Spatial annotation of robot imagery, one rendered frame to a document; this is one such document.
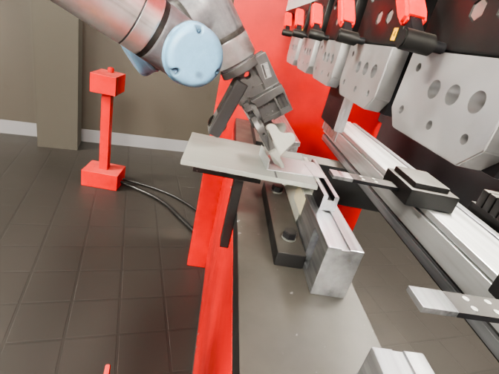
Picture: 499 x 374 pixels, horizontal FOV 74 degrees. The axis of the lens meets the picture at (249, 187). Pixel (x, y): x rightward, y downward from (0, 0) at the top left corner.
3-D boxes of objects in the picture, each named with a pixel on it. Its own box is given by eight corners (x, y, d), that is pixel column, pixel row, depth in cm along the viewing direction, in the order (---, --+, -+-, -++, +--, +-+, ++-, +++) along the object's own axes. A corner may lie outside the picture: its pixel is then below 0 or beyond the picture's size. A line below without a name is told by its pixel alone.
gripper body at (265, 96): (295, 113, 61) (266, 51, 56) (254, 136, 62) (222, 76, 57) (284, 104, 68) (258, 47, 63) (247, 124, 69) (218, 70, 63)
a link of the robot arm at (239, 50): (208, 53, 55) (206, 49, 62) (221, 79, 57) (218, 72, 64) (248, 30, 54) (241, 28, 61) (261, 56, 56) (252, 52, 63)
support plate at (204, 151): (191, 136, 77) (191, 131, 77) (300, 157, 80) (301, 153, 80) (180, 164, 61) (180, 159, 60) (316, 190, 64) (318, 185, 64)
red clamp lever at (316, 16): (311, -1, 68) (310, 32, 64) (330, 4, 69) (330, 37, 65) (308, 7, 70) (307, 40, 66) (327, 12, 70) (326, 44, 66)
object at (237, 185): (183, 231, 80) (197, 147, 71) (242, 240, 82) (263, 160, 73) (180, 240, 76) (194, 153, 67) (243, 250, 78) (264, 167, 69)
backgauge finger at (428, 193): (321, 169, 78) (328, 149, 76) (422, 189, 81) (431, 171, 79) (336, 192, 67) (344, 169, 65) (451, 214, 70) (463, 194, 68)
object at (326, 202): (299, 168, 80) (303, 156, 79) (311, 170, 80) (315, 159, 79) (318, 208, 62) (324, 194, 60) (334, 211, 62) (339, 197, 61)
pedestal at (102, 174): (91, 174, 257) (94, 62, 223) (125, 179, 260) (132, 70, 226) (80, 185, 239) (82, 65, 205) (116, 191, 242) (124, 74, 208)
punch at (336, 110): (318, 127, 73) (331, 83, 69) (326, 128, 74) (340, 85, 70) (330, 140, 64) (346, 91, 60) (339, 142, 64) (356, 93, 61)
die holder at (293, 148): (261, 125, 149) (266, 105, 145) (275, 128, 150) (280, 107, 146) (273, 167, 104) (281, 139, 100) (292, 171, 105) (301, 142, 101)
